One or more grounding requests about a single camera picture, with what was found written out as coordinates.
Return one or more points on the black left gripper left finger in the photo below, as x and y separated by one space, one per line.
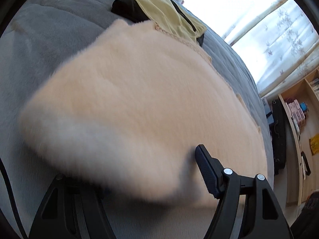
71 208

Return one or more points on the cream fuzzy knit cardigan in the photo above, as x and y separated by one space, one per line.
128 111

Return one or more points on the black patterned hanging clothes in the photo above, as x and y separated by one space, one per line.
278 135

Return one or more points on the yellow paper on shelf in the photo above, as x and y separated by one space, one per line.
314 144

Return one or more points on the pink storage boxes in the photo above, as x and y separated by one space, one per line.
297 112

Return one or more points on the white box with label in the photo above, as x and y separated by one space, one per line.
268 111

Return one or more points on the wooden bookshelf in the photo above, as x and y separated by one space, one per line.
302 164

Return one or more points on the grey plush bed blanket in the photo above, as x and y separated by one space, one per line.
39 39

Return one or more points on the white floral curtain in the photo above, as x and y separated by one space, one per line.
277 42

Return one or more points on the yellow-green folded garment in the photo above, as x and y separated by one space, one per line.
168 14

